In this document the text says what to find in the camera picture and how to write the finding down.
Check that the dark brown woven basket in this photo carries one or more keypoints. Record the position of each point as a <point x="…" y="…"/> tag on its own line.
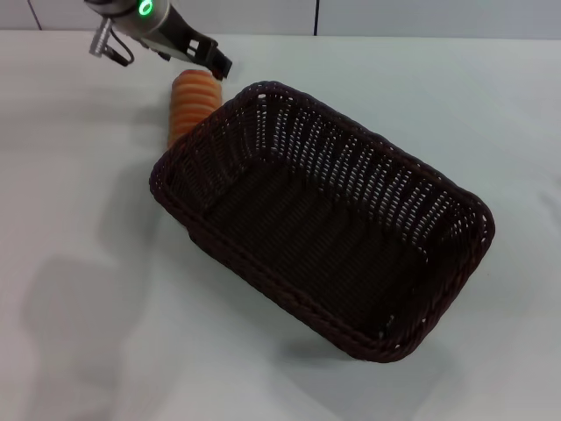
<point x="315" y="237"/>

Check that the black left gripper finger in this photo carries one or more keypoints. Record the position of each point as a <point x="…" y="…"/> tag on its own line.
<point x="220" y="61"/>

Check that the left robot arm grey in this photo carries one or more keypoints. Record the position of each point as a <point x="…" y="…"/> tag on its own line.
<point x="131" y="13"/>

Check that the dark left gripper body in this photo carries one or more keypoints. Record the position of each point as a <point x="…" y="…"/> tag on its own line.
<point x="182" y="37"/>

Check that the orange striped bread roll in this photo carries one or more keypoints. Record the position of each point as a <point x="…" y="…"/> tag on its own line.
<point x="193" y="103"/>

